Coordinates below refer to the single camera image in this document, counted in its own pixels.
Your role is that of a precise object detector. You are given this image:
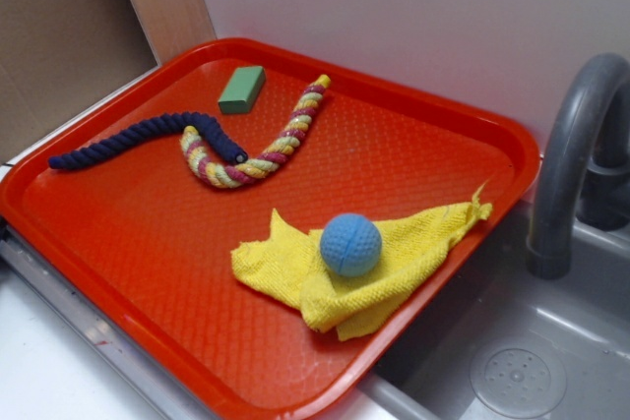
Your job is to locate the blue dimpled ball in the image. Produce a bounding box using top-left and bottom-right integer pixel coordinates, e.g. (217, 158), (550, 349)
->
(319, 213), (383, 277)

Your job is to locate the yellow microfiber cloth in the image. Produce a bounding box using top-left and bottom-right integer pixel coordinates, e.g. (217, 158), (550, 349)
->
(231, 193), (493, 341)

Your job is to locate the green rectangular block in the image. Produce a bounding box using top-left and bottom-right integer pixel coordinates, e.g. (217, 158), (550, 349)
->
(218, 66), (266, 115)

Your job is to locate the red plastic tray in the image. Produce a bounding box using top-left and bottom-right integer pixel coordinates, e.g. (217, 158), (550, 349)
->
(1, 39), (539, 419)

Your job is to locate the grey toy sink basin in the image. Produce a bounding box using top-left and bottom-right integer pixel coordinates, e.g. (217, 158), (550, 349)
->
(360, 205), (629, 419)

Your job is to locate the grey toy faucet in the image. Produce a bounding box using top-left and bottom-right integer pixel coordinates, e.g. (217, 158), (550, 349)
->
(527, 53), (629, 279)

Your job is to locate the brown cardboard board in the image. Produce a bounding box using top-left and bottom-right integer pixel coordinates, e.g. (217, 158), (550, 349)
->
(1, 0), (156, 162)

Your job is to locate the multicolour twisted rope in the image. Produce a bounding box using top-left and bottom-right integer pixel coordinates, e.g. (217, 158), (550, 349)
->
(179, 74), (332, 190)

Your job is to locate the navy blue rope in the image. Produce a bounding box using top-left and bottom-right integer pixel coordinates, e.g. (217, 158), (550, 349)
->
(47, 111), (248, 171)

